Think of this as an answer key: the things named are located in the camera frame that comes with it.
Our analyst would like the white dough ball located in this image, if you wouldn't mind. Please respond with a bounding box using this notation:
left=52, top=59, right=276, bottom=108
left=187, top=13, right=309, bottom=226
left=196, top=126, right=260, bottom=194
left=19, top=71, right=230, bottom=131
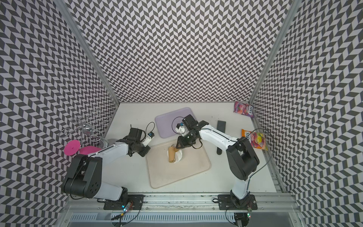
left=175, top=150, right=182, bottom=163

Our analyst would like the wooden dough roller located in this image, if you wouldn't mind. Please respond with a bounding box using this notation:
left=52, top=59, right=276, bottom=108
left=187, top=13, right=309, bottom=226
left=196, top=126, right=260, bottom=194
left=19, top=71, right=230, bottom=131
left=168, top=146, right=179, bottom=163

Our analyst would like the beige plastic tray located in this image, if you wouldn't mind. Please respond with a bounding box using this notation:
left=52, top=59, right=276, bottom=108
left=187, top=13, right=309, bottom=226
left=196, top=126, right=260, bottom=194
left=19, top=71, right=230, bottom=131
left=146, top=140, right=211, bottom=189

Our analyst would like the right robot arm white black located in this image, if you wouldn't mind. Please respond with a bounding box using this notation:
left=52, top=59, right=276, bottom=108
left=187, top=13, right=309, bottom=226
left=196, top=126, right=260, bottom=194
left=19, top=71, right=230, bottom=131
left=172, top=114, right=260, bottom=201

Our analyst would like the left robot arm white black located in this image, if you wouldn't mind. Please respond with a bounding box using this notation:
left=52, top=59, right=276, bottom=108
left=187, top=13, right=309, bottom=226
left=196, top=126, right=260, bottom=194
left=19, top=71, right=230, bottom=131
left=61, top=128, right=155, bottom=201

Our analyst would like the purple plastic tray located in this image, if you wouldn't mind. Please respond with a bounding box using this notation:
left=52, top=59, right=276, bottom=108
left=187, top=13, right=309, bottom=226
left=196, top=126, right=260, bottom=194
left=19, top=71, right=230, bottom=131
left=155, top=107, right=197, bottom=139

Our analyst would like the pink snack bag far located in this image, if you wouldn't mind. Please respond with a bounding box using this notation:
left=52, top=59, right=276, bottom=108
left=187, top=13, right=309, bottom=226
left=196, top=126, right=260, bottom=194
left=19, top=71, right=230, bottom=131
left=233, top=101, right=254, bottom=118

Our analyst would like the pink plastic wine glass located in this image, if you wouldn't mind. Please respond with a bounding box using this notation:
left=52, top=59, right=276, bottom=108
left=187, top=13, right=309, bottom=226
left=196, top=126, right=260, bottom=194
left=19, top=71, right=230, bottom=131
left=64, top=140, right=101, bottom=156

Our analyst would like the orange yellow snack bag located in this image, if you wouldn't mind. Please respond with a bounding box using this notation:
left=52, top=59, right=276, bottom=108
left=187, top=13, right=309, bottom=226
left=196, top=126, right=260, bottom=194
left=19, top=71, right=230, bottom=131
left=241, top=129, right=268, bottom=150

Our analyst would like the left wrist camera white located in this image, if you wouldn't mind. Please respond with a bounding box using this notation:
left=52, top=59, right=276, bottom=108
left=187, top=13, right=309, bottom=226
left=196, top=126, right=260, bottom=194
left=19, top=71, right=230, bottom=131
left=142, top=131, right=155, bottom=147

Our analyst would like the black handled metal scraper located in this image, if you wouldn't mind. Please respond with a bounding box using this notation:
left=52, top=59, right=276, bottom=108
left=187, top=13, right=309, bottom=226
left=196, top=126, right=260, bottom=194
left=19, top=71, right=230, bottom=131
left=216, top=120, right=227, bottom=156

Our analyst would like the metal wire glass rack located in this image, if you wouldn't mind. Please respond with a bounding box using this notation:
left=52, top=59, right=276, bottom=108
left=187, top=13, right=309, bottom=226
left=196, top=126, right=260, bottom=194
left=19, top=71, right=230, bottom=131
left=58, top=109, right=111, bottom=143

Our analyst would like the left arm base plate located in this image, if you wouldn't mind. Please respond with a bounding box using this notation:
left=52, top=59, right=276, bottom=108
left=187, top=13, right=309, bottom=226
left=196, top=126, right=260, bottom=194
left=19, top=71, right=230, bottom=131
left=103, top=194, right=145, bottom=211

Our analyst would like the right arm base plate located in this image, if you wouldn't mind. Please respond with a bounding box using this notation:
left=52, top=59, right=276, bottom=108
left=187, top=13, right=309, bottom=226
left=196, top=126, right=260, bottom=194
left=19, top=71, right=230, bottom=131
left=216, top=194, right=258, bottom=211

